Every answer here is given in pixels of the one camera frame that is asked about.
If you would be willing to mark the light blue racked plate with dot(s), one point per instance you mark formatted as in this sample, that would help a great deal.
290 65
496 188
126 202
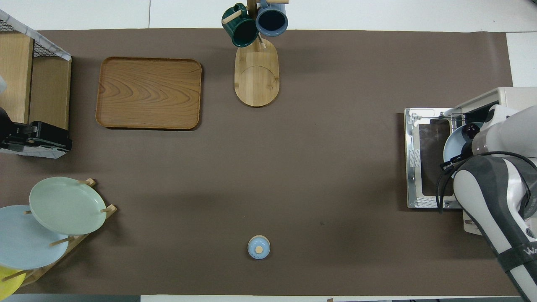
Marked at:
25 247

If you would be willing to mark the two-tier wooden shelf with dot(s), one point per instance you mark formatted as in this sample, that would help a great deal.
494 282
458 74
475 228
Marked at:
50 96

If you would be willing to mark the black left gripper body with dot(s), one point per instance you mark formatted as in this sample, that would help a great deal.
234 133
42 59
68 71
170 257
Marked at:
50 138

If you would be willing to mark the beige toaster oven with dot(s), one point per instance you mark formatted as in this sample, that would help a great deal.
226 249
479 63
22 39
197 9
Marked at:
428 159

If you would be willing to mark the pale green plate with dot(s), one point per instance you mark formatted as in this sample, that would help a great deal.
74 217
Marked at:
67 205

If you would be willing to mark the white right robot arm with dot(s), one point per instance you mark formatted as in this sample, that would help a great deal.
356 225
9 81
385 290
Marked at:
495 197

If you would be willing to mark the rectangular wooden tray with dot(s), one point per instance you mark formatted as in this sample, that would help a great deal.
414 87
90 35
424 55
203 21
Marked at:
149 92

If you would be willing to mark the wooden mug tree stand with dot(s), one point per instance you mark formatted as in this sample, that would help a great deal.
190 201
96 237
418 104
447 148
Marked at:
256 79

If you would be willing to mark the dark green mug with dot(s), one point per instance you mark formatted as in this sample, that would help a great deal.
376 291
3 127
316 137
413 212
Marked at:
243 33

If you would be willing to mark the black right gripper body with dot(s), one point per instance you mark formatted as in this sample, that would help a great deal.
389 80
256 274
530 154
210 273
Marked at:
456 162

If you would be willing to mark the wooden plate rack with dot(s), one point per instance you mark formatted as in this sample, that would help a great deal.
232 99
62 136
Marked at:
79 243

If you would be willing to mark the yellow plate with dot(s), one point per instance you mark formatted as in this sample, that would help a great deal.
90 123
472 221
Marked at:
8 285

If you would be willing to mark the light blue round plate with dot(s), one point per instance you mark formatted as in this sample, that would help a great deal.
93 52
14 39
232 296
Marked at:
453 144

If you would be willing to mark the blue mug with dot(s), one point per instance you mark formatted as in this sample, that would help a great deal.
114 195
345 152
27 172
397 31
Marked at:
272 21

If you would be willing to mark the brown table mat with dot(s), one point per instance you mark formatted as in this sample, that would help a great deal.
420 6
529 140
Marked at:
314 147

